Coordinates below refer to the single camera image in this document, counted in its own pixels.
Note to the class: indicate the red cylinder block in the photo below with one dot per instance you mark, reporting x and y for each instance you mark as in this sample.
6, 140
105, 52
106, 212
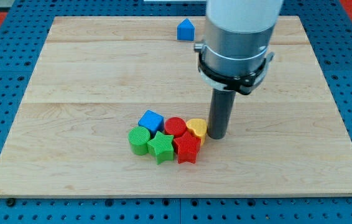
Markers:
175, 126

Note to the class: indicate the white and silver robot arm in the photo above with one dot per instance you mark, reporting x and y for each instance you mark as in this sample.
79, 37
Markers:
236, 34

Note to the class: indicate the blue pentagon house block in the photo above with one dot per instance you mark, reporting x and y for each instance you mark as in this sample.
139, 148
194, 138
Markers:
186, 31

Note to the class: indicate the red star block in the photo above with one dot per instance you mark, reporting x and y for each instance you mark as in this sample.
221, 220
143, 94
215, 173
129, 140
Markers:
187, 147

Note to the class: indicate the green cylinder block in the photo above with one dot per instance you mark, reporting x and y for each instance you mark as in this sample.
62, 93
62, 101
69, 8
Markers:
138, 138

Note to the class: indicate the blue cube block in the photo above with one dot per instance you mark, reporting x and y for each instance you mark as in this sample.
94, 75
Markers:
152, 121

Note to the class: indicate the yellow heart block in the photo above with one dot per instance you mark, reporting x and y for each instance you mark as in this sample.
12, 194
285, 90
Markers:
198, 128

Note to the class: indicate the light wooden board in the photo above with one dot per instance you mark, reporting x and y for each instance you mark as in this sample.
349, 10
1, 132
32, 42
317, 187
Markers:
96, 76

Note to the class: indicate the green star block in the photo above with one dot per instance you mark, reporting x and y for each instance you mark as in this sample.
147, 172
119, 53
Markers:
161, 147

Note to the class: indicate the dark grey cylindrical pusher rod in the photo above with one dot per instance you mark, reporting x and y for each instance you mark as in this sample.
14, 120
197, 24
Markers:
220, 112

